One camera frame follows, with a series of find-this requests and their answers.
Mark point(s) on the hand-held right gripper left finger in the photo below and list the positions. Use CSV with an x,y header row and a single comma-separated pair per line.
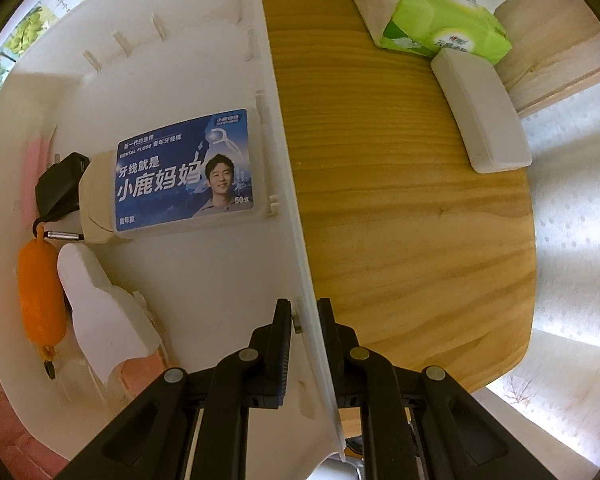
x,y
281,370

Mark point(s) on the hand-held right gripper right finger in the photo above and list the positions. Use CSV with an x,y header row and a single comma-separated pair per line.
x,y
342,360

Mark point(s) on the white curved plastic object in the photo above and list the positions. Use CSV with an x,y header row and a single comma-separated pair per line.
x,y
100,310

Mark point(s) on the clear box with blue label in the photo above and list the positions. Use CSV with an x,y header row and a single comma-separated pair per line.
x,y
180,180

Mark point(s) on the orange round toy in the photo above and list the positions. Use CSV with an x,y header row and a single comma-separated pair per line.
x,y
42,290

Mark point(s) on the black power adapter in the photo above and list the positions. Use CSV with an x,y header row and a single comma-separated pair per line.
x,y
62,185

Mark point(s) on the white plastic bin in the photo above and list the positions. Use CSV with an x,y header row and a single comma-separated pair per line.
x,y
180,60

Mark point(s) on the white oblong case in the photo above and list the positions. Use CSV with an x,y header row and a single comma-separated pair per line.
x,y
480,110

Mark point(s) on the person's pink clothing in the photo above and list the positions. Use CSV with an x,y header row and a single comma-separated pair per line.
x,y
5,450

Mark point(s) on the green tissue pack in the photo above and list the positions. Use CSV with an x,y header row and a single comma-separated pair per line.
x,y
430,20

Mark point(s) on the light wooden panel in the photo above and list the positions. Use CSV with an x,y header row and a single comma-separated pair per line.
x,y
555,35

